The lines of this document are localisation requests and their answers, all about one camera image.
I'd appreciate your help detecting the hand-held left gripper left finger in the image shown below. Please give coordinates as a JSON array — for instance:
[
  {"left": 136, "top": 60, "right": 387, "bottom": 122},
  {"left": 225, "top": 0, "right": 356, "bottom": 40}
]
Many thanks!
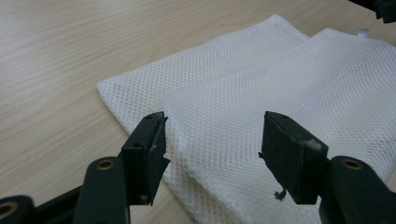
[{"left": 120, "top": 111, "right": 171, "bottom": 207}]

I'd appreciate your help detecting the white mesh laundry bag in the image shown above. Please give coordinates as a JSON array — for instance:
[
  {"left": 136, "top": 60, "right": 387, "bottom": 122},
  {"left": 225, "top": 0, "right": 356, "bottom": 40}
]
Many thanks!
[{"left": 96, "top": 13, "right": 396, "bottom": 224}]

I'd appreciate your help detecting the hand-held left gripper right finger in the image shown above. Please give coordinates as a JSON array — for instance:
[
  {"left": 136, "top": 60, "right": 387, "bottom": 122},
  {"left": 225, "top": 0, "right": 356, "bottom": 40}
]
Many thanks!
[{"left": 257, "top": 110, "right": 330, "bottom": 205}]

